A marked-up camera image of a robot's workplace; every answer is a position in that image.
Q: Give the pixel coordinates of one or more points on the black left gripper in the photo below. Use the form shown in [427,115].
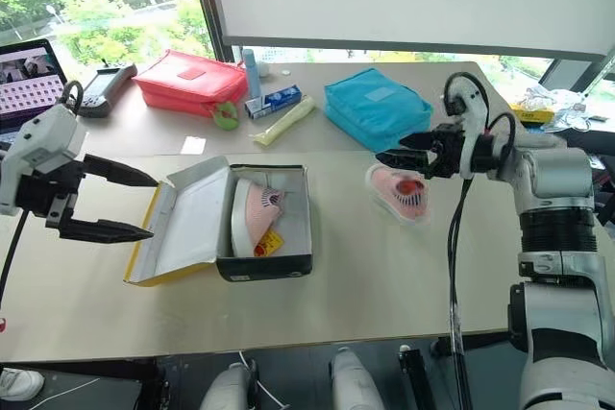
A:
[60,208]

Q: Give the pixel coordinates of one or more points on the crumpled clear plastic wrap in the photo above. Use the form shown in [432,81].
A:
[562,105]

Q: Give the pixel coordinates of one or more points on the white sneaker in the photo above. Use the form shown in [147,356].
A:
[19,383]

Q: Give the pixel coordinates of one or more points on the black handheld controller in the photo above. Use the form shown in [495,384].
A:
[103,88]

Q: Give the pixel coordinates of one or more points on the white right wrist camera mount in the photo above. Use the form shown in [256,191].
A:
[476,103]

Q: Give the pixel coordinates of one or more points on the laptop screen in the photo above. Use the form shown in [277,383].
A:
[29,79]

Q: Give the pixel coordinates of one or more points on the green and red toy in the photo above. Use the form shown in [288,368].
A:
[226,114]

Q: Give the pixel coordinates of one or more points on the white rounded leg cover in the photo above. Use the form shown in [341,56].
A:
[226,388]
[353,381]

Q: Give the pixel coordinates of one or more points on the black metal post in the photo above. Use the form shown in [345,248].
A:
[418,376]

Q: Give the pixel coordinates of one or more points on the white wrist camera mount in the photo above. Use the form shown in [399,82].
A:
[476,103]
[41,143]

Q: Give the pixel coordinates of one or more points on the pink knit shoe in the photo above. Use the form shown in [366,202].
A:
[257,208]
[401,196]

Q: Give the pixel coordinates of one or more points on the pale yellow tube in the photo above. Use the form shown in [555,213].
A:
[286,122]

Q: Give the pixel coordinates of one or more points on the white paper card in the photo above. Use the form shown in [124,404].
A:
[194,145]

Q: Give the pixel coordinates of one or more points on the red fabric pouch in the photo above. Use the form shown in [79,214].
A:
[192,81]

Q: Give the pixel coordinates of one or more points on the black shoebox with yellow-edged lid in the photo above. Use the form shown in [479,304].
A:
[264,268]

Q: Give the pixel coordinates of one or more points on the light blue tube bottle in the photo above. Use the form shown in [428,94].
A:
[252,76]

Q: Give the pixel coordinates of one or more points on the yellow box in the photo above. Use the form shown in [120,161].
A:
[531,115]

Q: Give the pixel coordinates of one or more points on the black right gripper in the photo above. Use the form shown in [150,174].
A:
[448,151]

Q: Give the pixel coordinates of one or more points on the blue and white toothpaste box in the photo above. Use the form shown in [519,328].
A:
[274,100]

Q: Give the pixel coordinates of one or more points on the orange paper tag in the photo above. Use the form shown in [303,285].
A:
[270,243]

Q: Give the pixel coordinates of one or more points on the blue fabric pouch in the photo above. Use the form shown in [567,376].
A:
[375,107]

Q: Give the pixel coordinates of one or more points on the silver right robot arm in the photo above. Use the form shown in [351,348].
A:
[557,175]

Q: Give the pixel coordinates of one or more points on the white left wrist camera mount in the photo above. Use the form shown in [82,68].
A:
[41,143]

